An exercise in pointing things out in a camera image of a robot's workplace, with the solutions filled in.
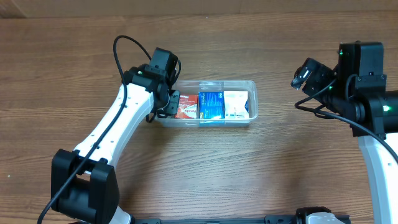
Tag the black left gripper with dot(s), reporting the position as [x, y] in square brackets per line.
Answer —
[173, 103]

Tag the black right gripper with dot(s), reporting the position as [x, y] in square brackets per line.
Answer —
[314, 76]

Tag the red medicine box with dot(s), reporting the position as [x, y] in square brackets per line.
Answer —
[187, 107]

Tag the clear plastic container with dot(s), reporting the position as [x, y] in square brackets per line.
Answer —
[193, 87]

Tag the blue medicine box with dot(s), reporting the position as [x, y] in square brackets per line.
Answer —
[211, 105]

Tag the white medicine box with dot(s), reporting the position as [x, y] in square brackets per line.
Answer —
[236, 105]

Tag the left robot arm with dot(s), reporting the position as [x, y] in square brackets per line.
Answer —
[83, 181]

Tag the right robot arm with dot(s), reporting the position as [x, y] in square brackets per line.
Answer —
[372, 118]

